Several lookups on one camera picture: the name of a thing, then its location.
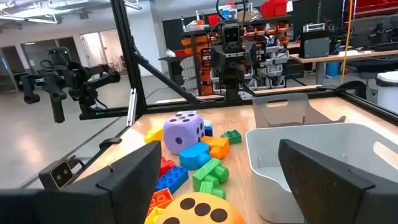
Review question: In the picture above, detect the orange sloped toy brick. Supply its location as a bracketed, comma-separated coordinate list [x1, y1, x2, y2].
[200, 136, 231, 161]

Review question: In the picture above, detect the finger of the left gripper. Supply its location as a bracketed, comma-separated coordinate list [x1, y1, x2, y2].
[210, 44, 225, 70]
[246, 40, 267, 65]

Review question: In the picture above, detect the blue barrel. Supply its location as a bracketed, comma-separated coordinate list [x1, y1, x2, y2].
[325, 62, 340, 77]

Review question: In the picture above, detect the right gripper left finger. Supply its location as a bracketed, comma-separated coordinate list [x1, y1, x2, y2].
[70, 140, 162, 224]

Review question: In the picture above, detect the wooden workbench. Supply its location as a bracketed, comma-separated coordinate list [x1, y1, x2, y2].
[287, 49, 398, 86]

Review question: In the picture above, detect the blue rectangular toy brick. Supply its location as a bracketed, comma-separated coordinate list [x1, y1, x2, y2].
[154, 165, 190, 195]

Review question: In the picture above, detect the purple foam die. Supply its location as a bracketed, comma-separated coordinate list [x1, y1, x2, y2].
[163, 111, 206, 156]

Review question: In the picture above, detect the white plastic bin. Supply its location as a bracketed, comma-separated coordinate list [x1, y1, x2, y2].
[245, 123, 398, 224]

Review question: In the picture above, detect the grey plastic bin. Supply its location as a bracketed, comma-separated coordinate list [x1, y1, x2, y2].
[252, 92, 346, 129]

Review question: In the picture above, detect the black table-level camera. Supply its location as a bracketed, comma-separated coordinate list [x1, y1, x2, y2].
[38, 157, 79, 190]

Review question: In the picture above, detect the orange foam die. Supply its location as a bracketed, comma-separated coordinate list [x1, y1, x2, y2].
[154, 192, 246, 224]

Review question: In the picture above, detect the orange studded toy brick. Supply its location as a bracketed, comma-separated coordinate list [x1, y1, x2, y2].
[146, 187, 174, 217]

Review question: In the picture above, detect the yellow hanging cable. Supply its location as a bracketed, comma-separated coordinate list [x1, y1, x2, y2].
[340, 0, 355, 84]

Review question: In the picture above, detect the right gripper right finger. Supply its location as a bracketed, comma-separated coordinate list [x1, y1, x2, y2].
[278, 139, 374, 224]

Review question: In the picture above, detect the silver aluminium bar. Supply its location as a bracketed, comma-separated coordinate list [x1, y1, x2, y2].
[126, 88, 137, 127]

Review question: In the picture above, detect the yellow toy brick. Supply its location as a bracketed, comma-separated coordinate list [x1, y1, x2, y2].
[144, 207, 165, 224]
[144, 126, 165, 144]

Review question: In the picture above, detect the white trash can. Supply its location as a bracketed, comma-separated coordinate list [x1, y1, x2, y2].
[375, 70, 398, 114]

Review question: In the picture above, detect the small dark green toy brick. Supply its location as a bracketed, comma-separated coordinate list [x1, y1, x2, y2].
[220, 129, 243, 146]

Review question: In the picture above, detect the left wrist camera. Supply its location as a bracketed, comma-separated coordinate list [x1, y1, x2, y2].
[221, 23, 242, 44]

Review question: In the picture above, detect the red toy brick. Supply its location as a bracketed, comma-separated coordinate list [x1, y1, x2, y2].
[159, 156, 177, 179]

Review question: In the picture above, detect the red storage bin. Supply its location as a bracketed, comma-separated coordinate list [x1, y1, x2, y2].
[260, 0, 289, 19]

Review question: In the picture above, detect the grey equipment box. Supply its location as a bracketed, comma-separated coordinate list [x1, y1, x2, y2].
[298, 29, 332, 59]

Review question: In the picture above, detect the black shelf with orange bins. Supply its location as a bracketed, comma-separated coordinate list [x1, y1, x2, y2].
[180, 15, 292, 97]

